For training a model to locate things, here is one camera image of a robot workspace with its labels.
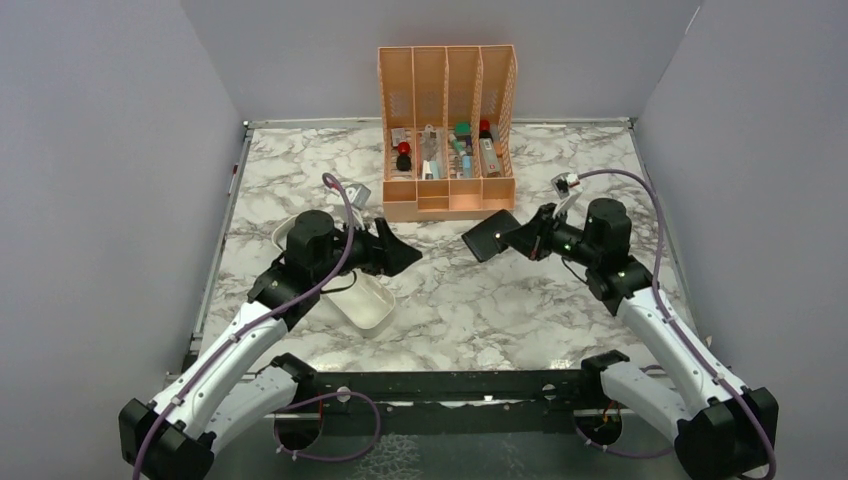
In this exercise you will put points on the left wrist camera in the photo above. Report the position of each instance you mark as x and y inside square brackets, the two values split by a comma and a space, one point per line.
[358, 195]

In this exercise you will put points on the black round item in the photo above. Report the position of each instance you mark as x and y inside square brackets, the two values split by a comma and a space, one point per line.
[403, 163]

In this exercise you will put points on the black leather card holder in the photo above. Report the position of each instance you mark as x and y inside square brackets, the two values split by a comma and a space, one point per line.
[484, 239]

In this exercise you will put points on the green cap item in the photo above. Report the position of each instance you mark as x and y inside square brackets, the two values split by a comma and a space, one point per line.
[462, 129]

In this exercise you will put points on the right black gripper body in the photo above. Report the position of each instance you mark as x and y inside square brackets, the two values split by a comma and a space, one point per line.
[555, 235]

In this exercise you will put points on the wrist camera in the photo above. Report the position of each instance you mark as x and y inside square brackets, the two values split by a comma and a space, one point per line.
[358, 195]
[569, 189]

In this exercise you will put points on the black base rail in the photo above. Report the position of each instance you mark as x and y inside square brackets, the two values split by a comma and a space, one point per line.
[452, 402]

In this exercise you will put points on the grey stapler box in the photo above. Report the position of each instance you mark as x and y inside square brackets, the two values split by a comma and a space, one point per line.
[491, 165]

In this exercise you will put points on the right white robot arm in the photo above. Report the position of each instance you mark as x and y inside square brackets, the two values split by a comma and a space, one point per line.
[718, 426]

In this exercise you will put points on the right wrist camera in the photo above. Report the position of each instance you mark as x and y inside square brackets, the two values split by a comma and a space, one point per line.
[569, 189]

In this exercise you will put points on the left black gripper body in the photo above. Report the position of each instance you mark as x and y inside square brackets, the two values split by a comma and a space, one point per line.
[363, 254]

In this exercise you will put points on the orange desk organizer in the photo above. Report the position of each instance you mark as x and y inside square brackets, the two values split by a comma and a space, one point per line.
[425, 91]

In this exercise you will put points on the white plastic tray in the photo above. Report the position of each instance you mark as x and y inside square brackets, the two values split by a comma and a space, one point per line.
[361, 301]

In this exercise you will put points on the red cap bottle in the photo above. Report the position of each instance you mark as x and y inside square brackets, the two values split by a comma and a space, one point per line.
[485, 129]

